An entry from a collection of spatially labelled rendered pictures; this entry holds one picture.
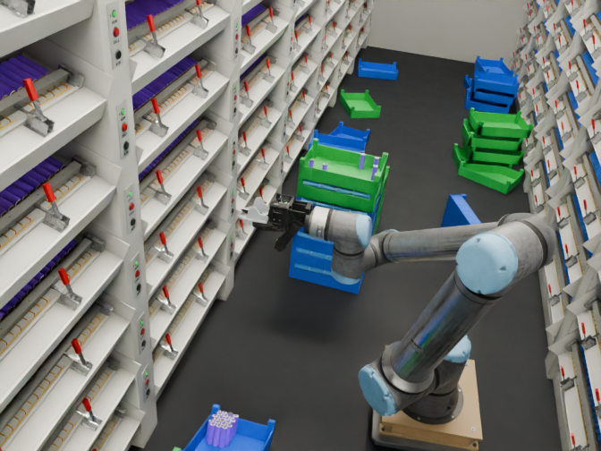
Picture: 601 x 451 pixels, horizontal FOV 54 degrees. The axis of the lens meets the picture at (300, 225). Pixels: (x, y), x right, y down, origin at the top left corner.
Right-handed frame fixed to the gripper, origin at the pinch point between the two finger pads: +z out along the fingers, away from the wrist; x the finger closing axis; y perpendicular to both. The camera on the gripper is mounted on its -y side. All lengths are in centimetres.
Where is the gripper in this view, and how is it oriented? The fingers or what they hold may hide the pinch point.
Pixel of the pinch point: (243, 215)
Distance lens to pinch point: 172.4
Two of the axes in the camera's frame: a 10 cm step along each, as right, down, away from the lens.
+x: -2.5, 5.3, -8.1
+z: -9.7, -1.8, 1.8
